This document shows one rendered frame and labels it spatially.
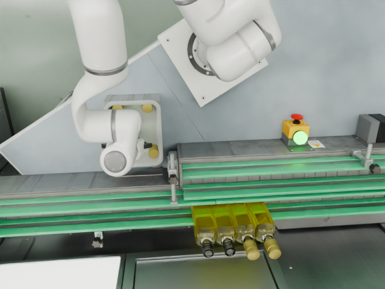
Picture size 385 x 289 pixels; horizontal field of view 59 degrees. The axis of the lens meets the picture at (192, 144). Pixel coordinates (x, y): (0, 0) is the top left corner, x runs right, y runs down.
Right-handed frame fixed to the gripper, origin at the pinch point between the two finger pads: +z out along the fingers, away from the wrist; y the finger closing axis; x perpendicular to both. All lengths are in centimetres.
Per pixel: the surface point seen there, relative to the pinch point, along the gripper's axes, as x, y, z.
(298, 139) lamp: 0, 55, 4
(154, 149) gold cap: -3.8, 7.4, 8.6
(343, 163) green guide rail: -7, 67, -3
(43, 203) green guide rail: -19.2, -27.3, 2.2
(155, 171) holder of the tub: -12.4, 7.5, 13.4
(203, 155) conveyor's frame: -5.0, 23.3, 3.5
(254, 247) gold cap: -25.4, 34.0, -20.4
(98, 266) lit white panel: -37.2, -9.9, -4.7
